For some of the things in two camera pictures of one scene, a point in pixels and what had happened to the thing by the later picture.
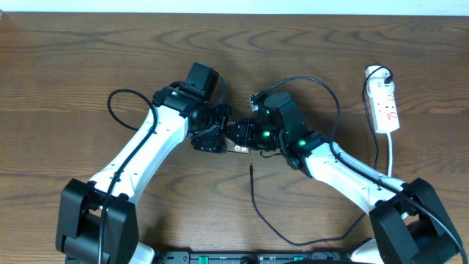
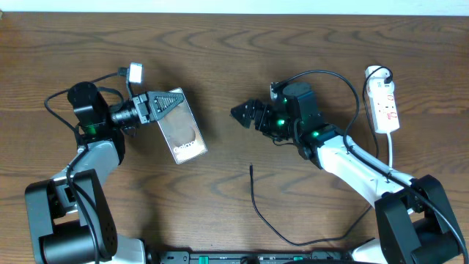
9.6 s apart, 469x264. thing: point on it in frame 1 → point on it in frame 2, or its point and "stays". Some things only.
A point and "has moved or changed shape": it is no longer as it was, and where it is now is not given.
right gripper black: [246, 125] → [264, 108]
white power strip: [382, 98] stays
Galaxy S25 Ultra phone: [231, 146] has moved or changed shape
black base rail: [250, 257] stays
